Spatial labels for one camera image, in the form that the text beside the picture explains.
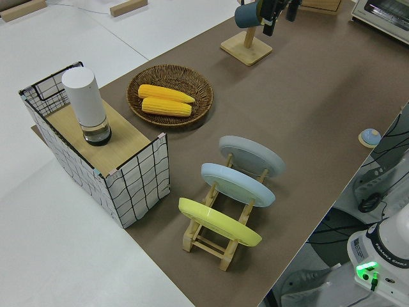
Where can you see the yellow corn cob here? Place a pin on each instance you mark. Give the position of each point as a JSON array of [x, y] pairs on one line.
[[163, 92], [166, 107]]

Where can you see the wooden mug tree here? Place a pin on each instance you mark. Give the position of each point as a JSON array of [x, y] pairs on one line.
[[247, 48]]

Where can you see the light wooden block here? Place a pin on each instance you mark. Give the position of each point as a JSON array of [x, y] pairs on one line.
[[19, 9], [126, 7]]

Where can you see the brown table mat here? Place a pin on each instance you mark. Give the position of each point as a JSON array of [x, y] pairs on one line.
[[287, 105]]

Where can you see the white cylindrical bottle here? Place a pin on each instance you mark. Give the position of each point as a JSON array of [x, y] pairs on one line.
[[86, 102]]

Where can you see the white toaster oven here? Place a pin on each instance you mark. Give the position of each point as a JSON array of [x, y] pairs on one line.
[[383, 19]]

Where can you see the dark blue mug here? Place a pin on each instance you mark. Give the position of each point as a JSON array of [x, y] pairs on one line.
[[246, 16]]

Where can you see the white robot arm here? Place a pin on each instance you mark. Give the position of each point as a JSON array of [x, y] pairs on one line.
[[393, 243]]

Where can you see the blue dome call bell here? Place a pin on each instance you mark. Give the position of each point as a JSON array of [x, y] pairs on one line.
[[369, 137]]

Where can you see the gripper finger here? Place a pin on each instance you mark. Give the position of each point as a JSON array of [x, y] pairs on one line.
[[271, 17], [292, 9]]

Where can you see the wooden drawer cabinet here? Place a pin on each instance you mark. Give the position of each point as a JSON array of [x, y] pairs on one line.
[[321, 4]]

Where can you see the yellow round plate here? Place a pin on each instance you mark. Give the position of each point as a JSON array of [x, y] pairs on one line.
[[220, 222]]

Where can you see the grey robot mounting stand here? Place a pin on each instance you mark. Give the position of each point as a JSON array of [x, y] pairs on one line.
[[319, 243]]

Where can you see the low wooden plate rack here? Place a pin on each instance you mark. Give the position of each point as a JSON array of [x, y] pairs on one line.
[[204, 243]]

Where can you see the light blue round plate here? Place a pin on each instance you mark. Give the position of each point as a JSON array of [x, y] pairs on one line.
[[239, 185]]

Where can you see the gray round plate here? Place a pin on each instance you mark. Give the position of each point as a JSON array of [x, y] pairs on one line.
[[255, 156]]

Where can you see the round wicker basket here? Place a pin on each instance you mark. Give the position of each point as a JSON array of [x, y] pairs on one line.
[[201, 86]]

